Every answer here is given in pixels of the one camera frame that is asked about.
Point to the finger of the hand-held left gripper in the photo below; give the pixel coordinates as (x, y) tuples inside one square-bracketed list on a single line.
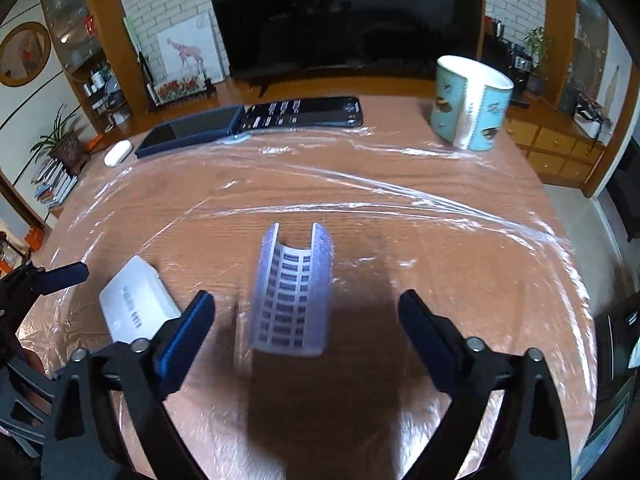
[(65, 277), (30, 430)]

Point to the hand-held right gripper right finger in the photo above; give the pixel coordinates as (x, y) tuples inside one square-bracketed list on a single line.
[(422, 340)]

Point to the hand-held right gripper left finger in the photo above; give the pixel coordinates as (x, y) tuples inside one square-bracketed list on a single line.
[(187, 345)]

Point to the white box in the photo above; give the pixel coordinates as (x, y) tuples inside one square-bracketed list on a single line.
[(132, 295)]

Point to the orange box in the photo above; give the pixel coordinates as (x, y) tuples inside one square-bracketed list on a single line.
[(36, 239)]

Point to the stack of books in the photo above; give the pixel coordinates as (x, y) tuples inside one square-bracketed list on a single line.
[(52, 185)]

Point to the potted plant in dark pot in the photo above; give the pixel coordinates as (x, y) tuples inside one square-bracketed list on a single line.
[(65, 147)]

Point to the white earbuds case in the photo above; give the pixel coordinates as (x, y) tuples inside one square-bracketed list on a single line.
[(117, 152)]

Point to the dark furniture piece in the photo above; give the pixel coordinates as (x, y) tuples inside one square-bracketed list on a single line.
[(615, 340)]

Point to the dark blue case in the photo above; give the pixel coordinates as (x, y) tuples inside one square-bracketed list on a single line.
[(200, 130)]

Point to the red flower picture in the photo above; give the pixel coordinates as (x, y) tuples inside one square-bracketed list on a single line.
[(180, 89)]

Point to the wooden sideboard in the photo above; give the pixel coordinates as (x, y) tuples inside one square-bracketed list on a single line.
[(550, 145)]

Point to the teal white mug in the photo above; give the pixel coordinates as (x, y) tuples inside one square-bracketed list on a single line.
[(450, 105)]

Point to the glass display cabinet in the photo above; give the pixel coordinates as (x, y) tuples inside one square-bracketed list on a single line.
[(85, 35)]

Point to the black remote control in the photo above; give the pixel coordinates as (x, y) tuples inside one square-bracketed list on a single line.
[(300, 112)]

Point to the giraffe picture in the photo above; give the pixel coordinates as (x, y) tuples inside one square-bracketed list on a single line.
[(187, 45)]

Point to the small green potted plant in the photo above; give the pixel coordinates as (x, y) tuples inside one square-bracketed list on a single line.
[(537, 45)]

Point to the black television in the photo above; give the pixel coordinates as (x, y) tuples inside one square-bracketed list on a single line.
[(350, 20)]

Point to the round framed wall picture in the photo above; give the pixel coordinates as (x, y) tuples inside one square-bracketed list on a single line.
[(22, 55)]

